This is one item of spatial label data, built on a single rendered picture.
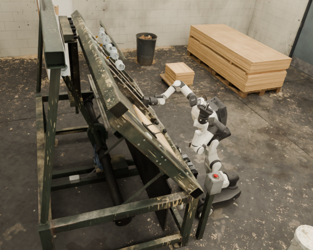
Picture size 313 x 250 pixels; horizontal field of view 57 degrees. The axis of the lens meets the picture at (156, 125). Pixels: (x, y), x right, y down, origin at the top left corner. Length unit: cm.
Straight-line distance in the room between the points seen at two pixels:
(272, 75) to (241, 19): 348
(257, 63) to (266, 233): 342
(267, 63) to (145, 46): 268
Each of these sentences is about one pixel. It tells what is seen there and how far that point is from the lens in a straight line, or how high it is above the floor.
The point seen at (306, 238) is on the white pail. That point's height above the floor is 35.
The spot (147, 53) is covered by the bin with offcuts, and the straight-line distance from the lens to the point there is 697.
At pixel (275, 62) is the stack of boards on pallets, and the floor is 74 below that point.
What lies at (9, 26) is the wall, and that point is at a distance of 741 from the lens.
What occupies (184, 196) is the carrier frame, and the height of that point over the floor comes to 79.
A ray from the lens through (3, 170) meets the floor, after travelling 428.
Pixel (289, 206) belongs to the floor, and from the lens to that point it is 415.
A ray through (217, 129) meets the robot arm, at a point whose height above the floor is 130.
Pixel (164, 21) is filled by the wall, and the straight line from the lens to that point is 818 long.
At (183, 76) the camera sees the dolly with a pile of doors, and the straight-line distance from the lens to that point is 593.
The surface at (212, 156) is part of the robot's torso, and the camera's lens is 324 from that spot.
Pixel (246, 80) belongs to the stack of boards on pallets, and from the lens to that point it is 607.
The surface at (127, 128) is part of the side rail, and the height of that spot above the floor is 165.
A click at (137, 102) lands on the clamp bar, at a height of 129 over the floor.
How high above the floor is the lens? 277
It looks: 34 degrees down
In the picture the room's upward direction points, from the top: 6 degrees clockwise
